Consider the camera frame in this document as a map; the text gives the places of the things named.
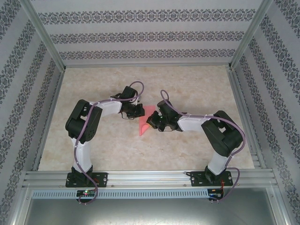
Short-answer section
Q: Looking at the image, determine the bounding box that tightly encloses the pink square paper sheet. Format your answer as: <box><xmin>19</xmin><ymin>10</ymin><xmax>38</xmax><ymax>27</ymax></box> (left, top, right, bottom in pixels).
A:
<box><xmin>138</xmin><ymin>105</ymin><xmax>156</xmax><ymax>136</ymax></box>

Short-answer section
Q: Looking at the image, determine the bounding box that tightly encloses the grey metal sheet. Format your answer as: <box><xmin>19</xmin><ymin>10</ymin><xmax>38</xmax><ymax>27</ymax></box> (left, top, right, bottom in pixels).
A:
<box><xmin>23</xmin><ymin>198</ymin><xmax>285</xmax><ymax>225</ymax></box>

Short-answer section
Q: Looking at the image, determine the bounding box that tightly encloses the aluminium mounting rail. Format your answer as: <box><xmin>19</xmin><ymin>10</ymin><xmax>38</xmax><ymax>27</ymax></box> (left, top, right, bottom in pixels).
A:
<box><xmin>22</xmin><ymin>169</ymin><xmax>275</xmax><ymax>188</ymax></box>

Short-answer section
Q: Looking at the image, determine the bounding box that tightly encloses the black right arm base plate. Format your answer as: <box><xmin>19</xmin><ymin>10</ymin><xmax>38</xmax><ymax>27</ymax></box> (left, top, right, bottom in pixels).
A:
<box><xmin>191</xmin><ymin>171</ymin><xmax>234</xmax><ymax>188</ymax></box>

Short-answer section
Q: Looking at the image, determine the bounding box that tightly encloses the slotted grey cable duct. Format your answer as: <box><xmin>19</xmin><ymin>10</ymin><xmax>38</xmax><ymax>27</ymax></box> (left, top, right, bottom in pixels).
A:
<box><xmin>31</xmin><ymin>189</ymin><xmax>209</xmax><ymax>199</ymax></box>

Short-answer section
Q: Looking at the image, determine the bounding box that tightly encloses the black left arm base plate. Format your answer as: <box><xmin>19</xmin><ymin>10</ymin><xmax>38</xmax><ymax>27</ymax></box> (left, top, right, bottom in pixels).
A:
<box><xmin>65</xmin><ymin>172</ymin><xmax>109</xmax><ymax>188</ymax></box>

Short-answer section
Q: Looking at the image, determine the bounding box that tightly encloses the aluminium side rail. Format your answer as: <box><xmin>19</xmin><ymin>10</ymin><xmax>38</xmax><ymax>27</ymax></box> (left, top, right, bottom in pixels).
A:
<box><xmin>226</xmin><ymin>67</ymin><xmax>267</xmax><ymax>169</ymax></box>
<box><xmin>32</xmin><ymin>67</ymin><xmax>66</xmax><ymax>171</ymax></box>

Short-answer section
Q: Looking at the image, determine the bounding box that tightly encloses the aluminium frame post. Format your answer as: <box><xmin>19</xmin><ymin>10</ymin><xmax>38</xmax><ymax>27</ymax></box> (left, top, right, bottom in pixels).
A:
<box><xmin>228</xmin><ymin>0</ymin><xmax>274</xmax><ymax>70</ymax></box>
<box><xmin>22</xmin><ymin>0</ymin><xmax>66</xmax><ymax>71</ymax></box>

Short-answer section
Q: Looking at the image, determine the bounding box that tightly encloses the aluminium frame beam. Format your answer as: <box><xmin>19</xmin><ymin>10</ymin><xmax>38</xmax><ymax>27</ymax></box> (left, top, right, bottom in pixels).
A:
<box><xmin>271</xmin><ymin>185</ymin><xmax>297</xmax><ymax>225</ymax></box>
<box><xmin>7</xmin><ymin>185</ymin><xmax>32</xmax><ymax>225</ymax></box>

